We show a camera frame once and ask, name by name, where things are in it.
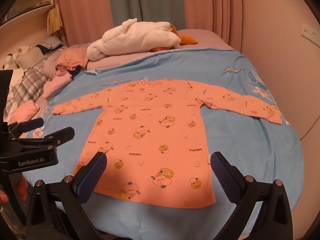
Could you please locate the white fluffy blanket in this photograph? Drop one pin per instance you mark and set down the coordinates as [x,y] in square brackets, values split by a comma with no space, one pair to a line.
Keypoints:
[130,40]

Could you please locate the salmon pink garment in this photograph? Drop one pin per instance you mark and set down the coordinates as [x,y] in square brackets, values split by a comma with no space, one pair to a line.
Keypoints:
[71,57]

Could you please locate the white wall socket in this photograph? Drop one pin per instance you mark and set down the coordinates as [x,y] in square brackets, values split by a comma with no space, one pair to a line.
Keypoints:
[311,33]

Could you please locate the grey pillow with dark patch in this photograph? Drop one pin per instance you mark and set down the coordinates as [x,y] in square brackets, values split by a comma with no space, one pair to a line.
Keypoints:
[37,52]

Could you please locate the cream stuffed toy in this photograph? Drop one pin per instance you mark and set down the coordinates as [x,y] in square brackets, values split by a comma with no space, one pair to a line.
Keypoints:
[11,58]

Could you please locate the orange cartoon print shirt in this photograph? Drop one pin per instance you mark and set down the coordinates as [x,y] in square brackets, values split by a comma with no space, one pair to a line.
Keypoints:
[155,130]

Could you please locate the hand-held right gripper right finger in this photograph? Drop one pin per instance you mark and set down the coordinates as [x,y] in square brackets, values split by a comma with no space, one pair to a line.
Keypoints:
[225,180]

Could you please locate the light blue blanket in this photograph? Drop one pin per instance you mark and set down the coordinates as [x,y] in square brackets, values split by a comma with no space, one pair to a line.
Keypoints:
[225,80]

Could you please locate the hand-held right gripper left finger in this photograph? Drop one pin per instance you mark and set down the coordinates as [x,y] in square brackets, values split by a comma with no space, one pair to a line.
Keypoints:
[91,177]

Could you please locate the yellow tassel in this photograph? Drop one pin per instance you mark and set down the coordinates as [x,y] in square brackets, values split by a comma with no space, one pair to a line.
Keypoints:
[54,20]

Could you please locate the folded pink cloth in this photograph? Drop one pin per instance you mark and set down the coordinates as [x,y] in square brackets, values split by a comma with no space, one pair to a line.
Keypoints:
[25,111]

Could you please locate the plaid grey cloth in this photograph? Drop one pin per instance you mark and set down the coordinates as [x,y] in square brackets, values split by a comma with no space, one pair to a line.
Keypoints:
[27,82]

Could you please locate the pink curtain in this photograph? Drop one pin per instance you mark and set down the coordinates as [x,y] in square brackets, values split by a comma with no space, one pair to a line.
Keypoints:
[82,10]
[212,5]

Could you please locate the teal curtain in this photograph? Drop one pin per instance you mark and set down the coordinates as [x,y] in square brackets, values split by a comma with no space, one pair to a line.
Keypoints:
[145,0]

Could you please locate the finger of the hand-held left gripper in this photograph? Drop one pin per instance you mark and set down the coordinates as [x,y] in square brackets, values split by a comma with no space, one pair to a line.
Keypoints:
[32,124]
[62,133]

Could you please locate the person's left hand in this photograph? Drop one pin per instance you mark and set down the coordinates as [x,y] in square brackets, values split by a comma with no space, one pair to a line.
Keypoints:
[22,188]

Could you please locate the orange plush toy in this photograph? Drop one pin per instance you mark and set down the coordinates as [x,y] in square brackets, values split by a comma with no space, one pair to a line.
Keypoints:
[186,38]

